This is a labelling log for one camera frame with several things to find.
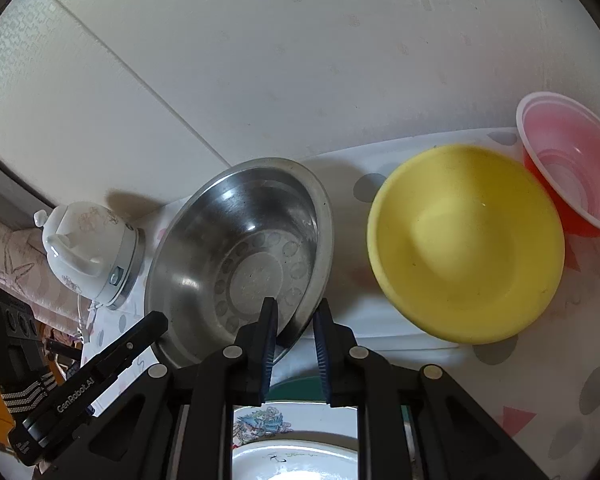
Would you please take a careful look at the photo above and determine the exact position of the large white patterned plate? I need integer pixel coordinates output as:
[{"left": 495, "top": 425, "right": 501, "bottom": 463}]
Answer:
[{"left": 232, "top": 402, "right": 358, "bottom": 479}]

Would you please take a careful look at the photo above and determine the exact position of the yellow plastic bowl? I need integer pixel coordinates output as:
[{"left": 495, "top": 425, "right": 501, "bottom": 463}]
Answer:
[{"left": 366, "top": 144, "right": 565, "bottom": 344}]

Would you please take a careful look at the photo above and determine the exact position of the stainless steel bowl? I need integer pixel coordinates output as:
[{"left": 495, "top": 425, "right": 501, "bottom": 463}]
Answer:
[{"left": 144, "top": 157, "right": 335, "bottom": 370}]

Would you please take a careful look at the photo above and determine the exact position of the red and pink plastic bowl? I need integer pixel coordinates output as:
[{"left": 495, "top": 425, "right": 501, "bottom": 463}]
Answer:
[{"left": 516, "top": 91, "right": 600, "bottom": 237}]

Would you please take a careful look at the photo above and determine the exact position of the white patterned tablecloth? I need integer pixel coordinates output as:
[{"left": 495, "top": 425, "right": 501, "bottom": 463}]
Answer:
[{"left": 78, "top": 127, "right": 600, "bottom": 480}]

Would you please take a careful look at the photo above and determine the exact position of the white ceramic electric kettle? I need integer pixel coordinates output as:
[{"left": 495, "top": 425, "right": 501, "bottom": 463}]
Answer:
[{"left": 33, "top": 202, "right": 145, "bottom": 309}]

